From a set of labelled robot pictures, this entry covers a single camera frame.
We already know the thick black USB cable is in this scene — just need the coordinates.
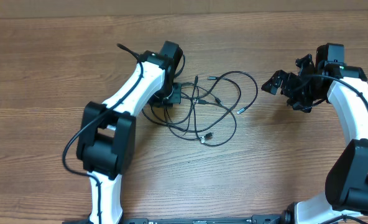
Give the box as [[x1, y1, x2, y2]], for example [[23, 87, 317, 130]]
[[141, 82, 214, 144]]

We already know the thin black USB cable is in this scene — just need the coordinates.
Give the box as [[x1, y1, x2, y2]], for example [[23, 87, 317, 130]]
[[163, 70, 259, 147]]

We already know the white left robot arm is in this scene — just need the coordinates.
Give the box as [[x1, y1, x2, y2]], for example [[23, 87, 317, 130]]
[[76, 41, 184, 223]]

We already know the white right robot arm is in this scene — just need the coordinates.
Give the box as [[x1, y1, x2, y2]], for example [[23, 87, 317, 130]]
[[261, 43, 368, 223]]

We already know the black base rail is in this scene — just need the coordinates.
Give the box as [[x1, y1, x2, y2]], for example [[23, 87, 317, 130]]
[[62, 202, 368, 224]]

